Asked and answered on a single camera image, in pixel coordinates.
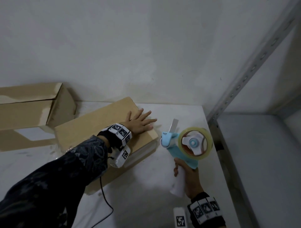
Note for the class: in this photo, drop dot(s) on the brown cardboard box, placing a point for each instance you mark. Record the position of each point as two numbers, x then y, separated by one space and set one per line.
105 122
23 112

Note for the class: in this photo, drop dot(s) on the grey metal shelf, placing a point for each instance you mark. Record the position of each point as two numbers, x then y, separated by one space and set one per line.
258 164

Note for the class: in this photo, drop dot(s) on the person's right hand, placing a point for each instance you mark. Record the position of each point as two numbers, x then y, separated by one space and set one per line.
191 180

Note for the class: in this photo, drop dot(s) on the blue white tape dispenser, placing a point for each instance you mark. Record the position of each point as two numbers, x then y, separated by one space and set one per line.
167 138

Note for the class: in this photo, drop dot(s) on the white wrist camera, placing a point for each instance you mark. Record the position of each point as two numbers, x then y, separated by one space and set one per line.
180 218
122 157

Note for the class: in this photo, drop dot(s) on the clear tape roll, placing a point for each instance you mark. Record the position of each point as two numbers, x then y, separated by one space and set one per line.
209 141

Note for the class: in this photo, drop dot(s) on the person's left forearm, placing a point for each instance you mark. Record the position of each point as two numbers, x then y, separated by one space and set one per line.
47 188

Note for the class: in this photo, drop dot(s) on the person's left hand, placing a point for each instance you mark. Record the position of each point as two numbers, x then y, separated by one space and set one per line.
138 122

